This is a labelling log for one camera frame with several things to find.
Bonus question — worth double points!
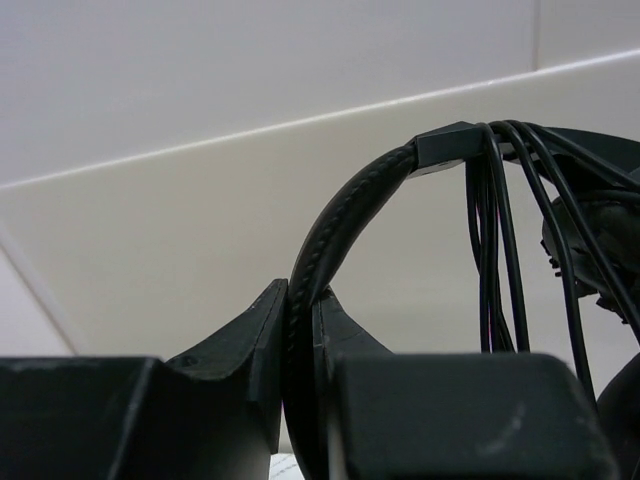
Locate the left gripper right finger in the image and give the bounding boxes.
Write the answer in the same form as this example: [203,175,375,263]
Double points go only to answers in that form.
[312,293,619,479]

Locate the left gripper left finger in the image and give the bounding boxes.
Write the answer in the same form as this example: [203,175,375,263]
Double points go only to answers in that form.
[1,279,287,479]

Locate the black headphones with cable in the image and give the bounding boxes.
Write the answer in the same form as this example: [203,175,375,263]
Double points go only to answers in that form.
[282,120,639,479]

